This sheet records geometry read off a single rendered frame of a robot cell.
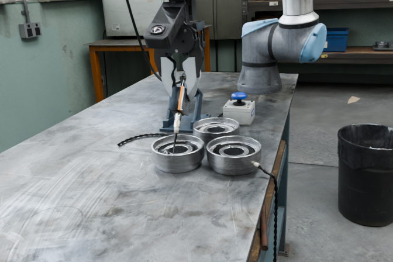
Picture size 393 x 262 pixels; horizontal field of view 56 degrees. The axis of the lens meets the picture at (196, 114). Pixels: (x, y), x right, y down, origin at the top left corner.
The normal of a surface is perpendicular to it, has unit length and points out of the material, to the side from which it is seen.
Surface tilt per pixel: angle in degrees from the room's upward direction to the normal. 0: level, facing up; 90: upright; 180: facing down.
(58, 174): 0
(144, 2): 90
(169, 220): 0
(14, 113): 90
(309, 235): 0
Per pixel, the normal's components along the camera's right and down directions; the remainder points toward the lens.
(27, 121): 0.95, 0.05
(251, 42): -0.63, 0.27
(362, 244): -0.04, -0.95
